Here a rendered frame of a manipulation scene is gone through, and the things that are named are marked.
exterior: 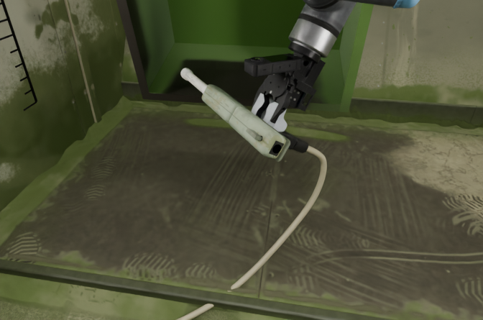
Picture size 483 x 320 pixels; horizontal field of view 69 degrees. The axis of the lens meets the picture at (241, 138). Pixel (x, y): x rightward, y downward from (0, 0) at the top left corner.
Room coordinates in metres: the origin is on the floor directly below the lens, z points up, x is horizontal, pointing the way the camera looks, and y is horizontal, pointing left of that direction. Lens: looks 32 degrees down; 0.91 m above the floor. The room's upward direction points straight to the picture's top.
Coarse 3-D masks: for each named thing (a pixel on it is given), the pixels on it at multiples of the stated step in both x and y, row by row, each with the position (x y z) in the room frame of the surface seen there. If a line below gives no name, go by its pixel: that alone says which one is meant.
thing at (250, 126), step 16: (192, 80) 0.89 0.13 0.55; (208, 96) 0.77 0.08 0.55; (224, 96) 0.72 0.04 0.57; (224, 112) 0.68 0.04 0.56; (240, 112) 0.65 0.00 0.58; (240, 128) 0.61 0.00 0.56; (256, 128) 0.58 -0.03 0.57; (272, 128) 0.60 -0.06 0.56; (256, 144) 0.55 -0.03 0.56; (272, 144) 0.53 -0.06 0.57; (288, 144) 0.55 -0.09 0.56; (304, 144) 0.70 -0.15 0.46
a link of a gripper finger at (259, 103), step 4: (260, 96) 0.70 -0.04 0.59; (264, 96) 0.69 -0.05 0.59; (260, 100) 0.69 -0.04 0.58; (264, 100) 0.68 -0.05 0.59; (268, 100) 0.69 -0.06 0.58; (272, 100) 0.70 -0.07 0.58; (256, 104) 0.69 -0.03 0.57; (260, 104) 0.68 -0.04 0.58; (264, 104) 0.68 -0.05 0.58; (268, 104) 0.68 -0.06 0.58; (252, 108) 0.69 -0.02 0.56; (256, 108) 0.68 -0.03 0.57; (260, 108) 0.68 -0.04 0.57; (264, 108) 0.68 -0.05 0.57; (252, 112) 0.68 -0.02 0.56; (256, 112) 0.68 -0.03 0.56; (260, 112) 0.68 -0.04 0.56; (264, 112) 0.69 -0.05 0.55; (260, 116) 0.68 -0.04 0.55
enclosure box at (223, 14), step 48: (144, 0) 1.07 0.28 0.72; (192, 0) 1.25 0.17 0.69; (240, 0) 1.23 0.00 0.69; (288, 0) 1.20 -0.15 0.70; (144, 48) 1.02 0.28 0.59; (192, 48) 1.25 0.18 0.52; (240, 48) 1.24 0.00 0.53; (288, 48) 1.23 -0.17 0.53; (336, 48) 1.21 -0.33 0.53; (144, 96) 0.95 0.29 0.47; (192, 96) 0.93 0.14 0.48; (240, 96) 0.95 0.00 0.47; (336, 96) 0.94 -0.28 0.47
